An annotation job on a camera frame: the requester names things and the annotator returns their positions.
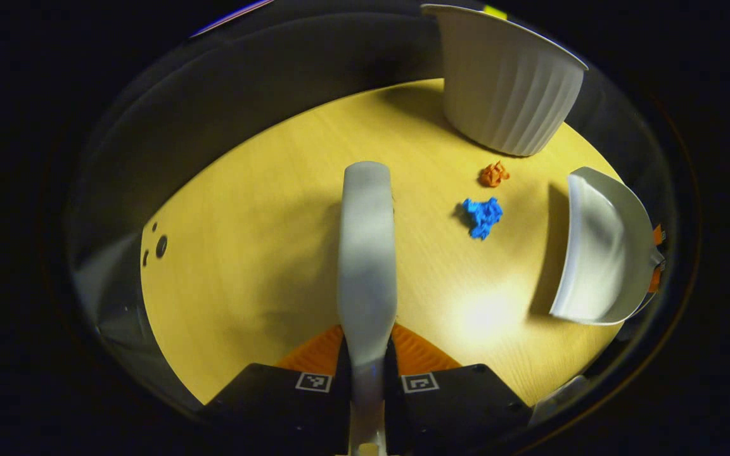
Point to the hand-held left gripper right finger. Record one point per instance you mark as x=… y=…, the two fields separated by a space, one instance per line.
x=454 y=405

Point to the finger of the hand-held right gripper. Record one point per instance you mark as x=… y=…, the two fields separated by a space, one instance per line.
x=655 y=280
x=658 y=234

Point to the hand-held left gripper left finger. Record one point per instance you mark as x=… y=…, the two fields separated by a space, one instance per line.
x=276 y=405

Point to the white dustpan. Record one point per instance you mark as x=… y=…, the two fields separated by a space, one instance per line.
x=599 y=253

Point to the orange paper trash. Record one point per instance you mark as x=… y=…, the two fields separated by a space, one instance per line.
x=493 y=175

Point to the blue paper trash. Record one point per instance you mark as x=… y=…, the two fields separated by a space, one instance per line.
x=483 y=216

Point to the white ribbed garbage bin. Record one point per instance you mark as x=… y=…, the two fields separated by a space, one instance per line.
x=504 y=82

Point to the wooden desktop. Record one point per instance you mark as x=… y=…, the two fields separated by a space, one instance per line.
x=244 y=253

